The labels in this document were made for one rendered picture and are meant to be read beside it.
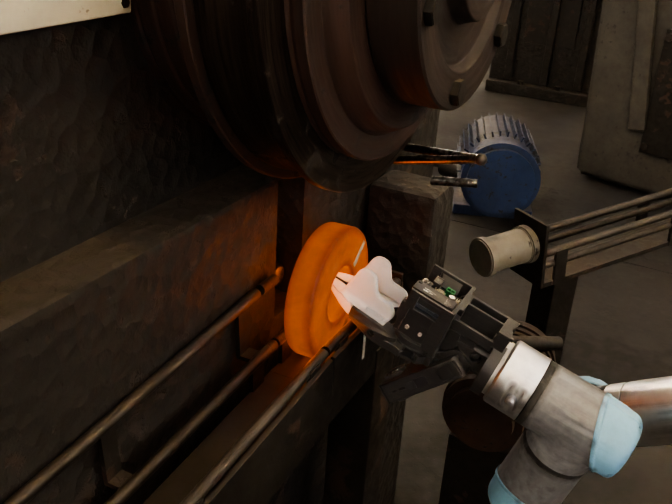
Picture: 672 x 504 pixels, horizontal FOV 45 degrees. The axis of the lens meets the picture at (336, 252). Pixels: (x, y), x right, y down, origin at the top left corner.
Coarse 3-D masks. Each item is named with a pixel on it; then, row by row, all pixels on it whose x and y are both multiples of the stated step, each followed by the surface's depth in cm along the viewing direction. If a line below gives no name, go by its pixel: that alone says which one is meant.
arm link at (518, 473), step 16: (512, 448) 88; (528, 448) 85; (512, 464) 87; (528, 464) 85; (496, 480) 90; (512, 480) 87; (528, 480) 85; (544, 480) 84; (560, 480) 83; (576, 480) 84; (496, 496) 89; (512, 496) 87; (528, 496) 86; (544, 496) 85; (560, 496) 85
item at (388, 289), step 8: (368, 264) 90; (376, 264) 90; (384, 264) 89; (376, 272) 90; (384, 272) 90; (344, 280) 91; (384, 280) 90; (392, 280) 90; (384, 288) 90; (392, 288) 90; (400, 288) 90; (384, 296) 91; (392, 296) 90; (400, 296) 90; (392, 304) 90
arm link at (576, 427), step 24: (552, 360) 84; (552, 384) 81; (576, 384) 81; (528, 408) 81; (552, 408) 80; (576, 408) 80; (600, 408) 80; (624, 408) 81; (528, 432) 85; (552, 432) 81; (576, 432) 80; (600, 432) 79; (624, 432) 79; (552, 456) 82; (576, 456) 81; (600, 456) 79; (624, 456) 79
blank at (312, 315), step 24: (312, 240) 87; (336, 240) 87; (360, 240) 93; (312, 264) 85; (336, 264) 88; (360, 264) 95; (288, 288) 86; (312, 288) 84; (288, 312) 86; (312, 312) 85; (336, 312) 94; (288, 336) 88; (312, 336) 87
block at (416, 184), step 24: (384, 192) 107; (408, 192) 106; (432, 192) 105; (384, 216) 108; (408, 216) 106; (432, 216) 105; (384, 240) 109; (408, 240) 108; (432, 240) 107; (408, 264) 109; (432, 264) 109; (408, 288) 110
